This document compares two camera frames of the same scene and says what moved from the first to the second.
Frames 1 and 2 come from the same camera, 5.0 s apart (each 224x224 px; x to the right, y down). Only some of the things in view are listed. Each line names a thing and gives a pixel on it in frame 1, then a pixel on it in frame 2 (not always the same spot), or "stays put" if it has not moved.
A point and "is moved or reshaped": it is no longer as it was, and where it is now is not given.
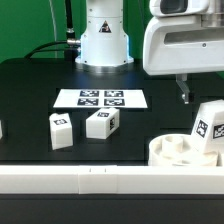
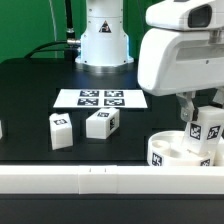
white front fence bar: x=112 y=179 stays put
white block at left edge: x=1 y=132 stays put
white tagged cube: x=208 y=130 is moved or reshaped
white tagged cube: x=102 y=123 stays put
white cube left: x=61 y=130 stays put
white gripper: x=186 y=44 to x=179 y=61
